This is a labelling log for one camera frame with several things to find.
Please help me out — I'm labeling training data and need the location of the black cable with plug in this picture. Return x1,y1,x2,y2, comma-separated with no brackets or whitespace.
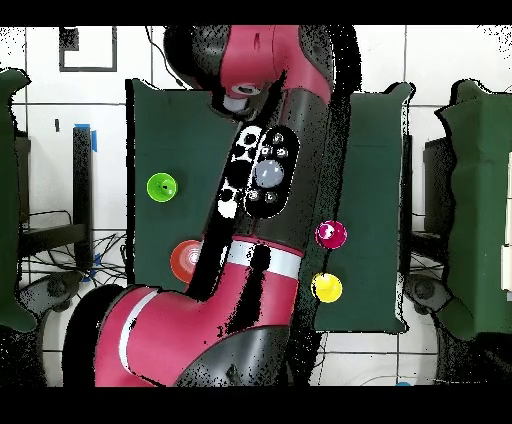
144,26,187,89

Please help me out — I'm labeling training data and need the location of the dark green tablecloth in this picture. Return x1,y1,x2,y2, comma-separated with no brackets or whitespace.
125,77,413,335

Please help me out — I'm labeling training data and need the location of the blue tape piece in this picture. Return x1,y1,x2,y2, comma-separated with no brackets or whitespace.
73,122,98,153

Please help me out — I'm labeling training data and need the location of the black square frame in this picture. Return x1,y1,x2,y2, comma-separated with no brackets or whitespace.
58,26,118,73

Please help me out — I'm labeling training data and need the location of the dark grey pedestal base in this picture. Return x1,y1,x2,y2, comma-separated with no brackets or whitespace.
17,271,85,315
403,273,455,315

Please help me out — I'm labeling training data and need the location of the black metal frame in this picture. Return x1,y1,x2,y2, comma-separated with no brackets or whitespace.
400,133,449,265
17,125,94,271

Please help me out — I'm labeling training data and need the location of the tangle of cables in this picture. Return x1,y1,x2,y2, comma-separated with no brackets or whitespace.
19,231,129,295

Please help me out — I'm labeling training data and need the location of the neighbouring green cloth table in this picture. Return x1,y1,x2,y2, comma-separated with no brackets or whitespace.
435,78,512,341
0,67,39,333

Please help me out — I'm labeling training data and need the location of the white panel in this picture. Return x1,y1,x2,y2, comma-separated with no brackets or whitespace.
499,151,512,293

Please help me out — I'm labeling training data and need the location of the green cup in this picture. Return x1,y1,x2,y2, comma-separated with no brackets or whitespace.
146,172,179,203

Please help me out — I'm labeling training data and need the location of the yellow cup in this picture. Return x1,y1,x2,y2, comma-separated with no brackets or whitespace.
310,272,344,304

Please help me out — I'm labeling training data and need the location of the small red-orange bowl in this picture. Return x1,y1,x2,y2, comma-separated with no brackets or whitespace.
169,239,203,285

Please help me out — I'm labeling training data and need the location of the pink-red cup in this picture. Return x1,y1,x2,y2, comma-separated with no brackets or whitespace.
315,220,348,250

